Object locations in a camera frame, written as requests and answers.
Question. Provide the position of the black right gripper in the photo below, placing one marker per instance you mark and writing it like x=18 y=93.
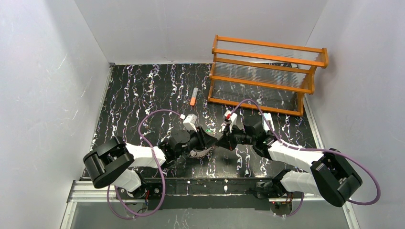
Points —
x=230 y=139

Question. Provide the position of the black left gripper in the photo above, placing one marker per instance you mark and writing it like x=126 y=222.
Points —
x=200 y=139

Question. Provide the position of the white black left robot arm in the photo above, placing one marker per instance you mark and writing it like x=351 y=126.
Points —
x=110 y=163

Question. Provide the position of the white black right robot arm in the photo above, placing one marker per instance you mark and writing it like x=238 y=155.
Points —
x=323 y=173

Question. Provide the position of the grey orange marker pen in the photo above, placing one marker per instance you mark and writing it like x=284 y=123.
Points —
x=194 y=95

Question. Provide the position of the orange wooden two-tier shelf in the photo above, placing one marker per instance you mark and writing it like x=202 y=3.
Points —
x=271 y=75

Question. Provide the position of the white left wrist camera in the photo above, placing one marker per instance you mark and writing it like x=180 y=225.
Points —
x=189 y=122

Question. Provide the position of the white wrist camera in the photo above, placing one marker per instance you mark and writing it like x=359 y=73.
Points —
x=189 y=122
x=230 y=120

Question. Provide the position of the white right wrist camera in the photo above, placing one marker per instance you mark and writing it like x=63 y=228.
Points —
x=230 y=120

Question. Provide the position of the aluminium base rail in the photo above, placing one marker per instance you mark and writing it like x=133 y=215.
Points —
x=205 y=204

